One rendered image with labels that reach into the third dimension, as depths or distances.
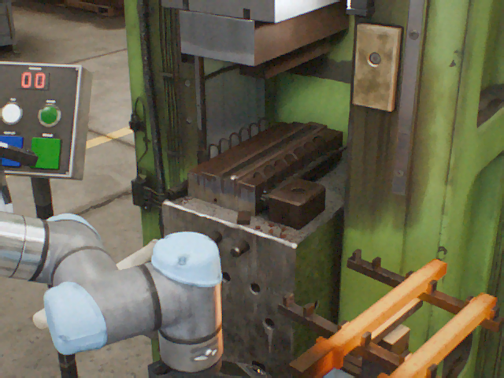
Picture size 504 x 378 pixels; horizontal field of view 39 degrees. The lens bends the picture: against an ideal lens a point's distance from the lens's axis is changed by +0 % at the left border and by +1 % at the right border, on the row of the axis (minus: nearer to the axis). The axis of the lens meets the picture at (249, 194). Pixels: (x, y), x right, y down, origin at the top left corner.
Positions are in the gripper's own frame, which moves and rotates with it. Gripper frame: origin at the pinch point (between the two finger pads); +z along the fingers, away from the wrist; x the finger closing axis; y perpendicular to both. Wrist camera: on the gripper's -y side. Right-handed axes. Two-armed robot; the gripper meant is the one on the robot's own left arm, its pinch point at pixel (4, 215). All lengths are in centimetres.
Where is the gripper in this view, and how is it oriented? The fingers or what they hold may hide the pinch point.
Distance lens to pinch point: 171.9
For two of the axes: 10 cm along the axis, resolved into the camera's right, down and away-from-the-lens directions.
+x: 5.6, 3.6, -7.4
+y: -8.3, 2.5, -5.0
